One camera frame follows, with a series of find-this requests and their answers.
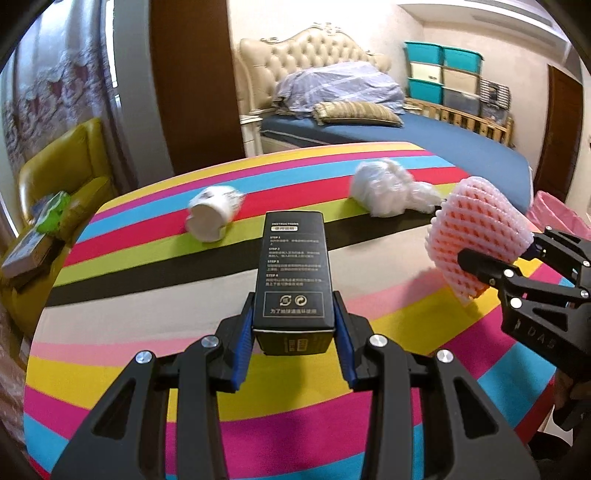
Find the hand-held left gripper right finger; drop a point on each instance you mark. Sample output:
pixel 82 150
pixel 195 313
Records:
pixel 344 350

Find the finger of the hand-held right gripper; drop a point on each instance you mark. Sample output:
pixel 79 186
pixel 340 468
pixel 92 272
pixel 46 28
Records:
pixel 563 254
pixel 485 267

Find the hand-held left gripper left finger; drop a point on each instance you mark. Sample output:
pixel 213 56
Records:
pixel 242 350

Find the pink waste bin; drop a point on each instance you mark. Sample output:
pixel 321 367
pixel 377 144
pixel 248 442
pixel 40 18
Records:
pixel 563 217

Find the pink foam fruit net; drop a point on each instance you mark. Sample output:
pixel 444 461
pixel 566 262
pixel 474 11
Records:
pixel 475 230

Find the black cardboard box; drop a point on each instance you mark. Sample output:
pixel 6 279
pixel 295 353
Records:
pixel 293 277

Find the brown wooden door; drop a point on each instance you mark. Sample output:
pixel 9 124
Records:
pixel 561 134

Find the crumpled white plastic bag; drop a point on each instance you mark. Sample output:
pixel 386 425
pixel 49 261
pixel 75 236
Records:
pixel 383 189

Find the bed with blue sheet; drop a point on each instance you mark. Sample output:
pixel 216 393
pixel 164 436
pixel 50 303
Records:
pixel 452 143

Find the white paper cup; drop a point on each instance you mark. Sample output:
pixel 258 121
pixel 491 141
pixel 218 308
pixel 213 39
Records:
pixel 212 217

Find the stack of plastic storage boxes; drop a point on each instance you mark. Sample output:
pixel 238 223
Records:
pixel 443 78

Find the gold striped pillow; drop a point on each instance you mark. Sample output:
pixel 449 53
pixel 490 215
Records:
pixel 355 113

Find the white carved nightstand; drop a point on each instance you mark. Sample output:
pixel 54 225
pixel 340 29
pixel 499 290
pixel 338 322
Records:
pixel 251 134

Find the light blue duvet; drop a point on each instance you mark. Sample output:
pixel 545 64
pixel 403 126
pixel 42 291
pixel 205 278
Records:
pixel 341 85

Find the green snack packet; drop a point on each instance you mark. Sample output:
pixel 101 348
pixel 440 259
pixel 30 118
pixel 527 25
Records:
pixel 53 212

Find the flat cardboard box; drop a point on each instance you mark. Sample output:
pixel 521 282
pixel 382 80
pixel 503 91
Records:
pixel 27 251

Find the yellow green sofa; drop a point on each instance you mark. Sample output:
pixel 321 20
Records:
pixel 74 152

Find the brown wooden wardrobe panel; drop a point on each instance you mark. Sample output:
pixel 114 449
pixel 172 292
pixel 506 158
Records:
pixel 194 83

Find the cream tufted bed headboard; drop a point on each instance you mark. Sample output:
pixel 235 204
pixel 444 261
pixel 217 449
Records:
pixel 314 50

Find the floral lace curtain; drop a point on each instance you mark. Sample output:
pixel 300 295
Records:
pixel 55 92

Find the wooden crib rail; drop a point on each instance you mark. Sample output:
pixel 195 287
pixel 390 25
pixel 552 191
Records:
pixel 461 117

